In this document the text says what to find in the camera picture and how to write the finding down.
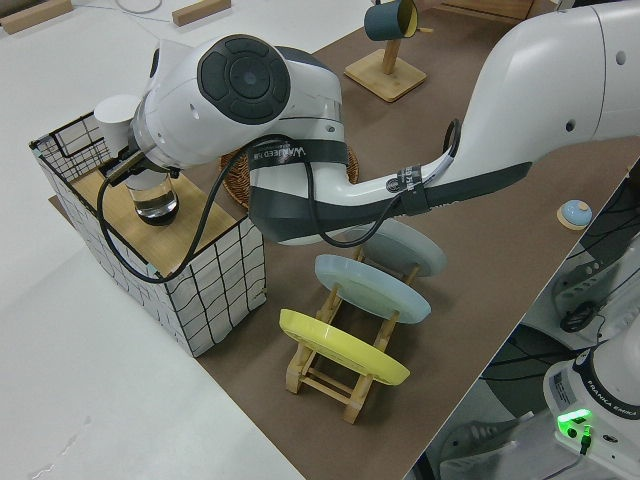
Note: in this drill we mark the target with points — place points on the water glass with white sleeve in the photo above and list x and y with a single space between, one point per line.
152 202

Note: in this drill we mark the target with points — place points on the light blue plate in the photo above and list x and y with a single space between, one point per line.
375 290

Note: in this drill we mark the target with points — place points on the yellow plate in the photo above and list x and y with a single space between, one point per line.
345 350

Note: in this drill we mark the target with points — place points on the blue round bell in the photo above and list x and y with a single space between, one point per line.
575 212

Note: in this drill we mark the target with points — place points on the wooden plate rack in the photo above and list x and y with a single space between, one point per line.
325 385

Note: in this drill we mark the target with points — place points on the grey sneaker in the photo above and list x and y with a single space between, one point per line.
480 445

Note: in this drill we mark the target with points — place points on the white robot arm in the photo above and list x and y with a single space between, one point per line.
240 85

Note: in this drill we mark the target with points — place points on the grey plate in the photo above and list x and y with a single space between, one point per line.
415 252

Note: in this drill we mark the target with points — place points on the round wicker basket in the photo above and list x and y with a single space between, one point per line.
235 185

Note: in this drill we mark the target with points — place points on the wooden mug tree stand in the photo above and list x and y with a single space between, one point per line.
387 75

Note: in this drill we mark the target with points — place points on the wooden block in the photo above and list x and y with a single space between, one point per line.
200 11
35 15

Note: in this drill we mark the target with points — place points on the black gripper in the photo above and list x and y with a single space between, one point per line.
162 171

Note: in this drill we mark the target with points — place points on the dark teal mug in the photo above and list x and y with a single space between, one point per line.
382 20

